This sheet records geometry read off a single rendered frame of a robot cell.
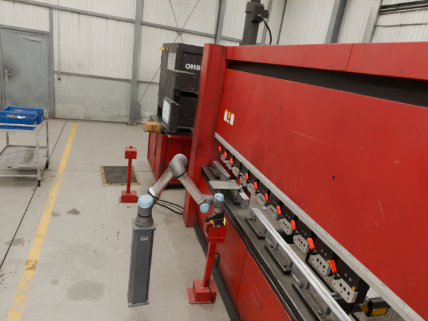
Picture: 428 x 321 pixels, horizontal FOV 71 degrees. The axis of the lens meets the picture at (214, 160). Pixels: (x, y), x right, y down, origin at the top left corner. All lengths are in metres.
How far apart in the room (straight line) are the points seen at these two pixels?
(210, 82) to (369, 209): 2.45
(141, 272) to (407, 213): 2.08
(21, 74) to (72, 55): 1.35
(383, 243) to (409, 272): 0.15
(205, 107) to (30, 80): 6.59
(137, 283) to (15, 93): 7.52
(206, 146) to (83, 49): 6.23
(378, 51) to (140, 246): 2.11
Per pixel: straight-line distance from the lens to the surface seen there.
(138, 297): 2.96
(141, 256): 2.70
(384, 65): 1.57
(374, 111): 1.58
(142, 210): 2.50
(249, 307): 2.55
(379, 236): 1.55
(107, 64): 9.30
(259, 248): 2.33
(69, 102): 9.47
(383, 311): 2.15
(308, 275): 2.06
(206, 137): 3.66
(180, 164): 2.34
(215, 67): 3.55
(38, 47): 9.38
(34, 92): 9.51
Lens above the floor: 2.11
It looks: 18 degrees down
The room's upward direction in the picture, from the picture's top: 9 degrees clockwise
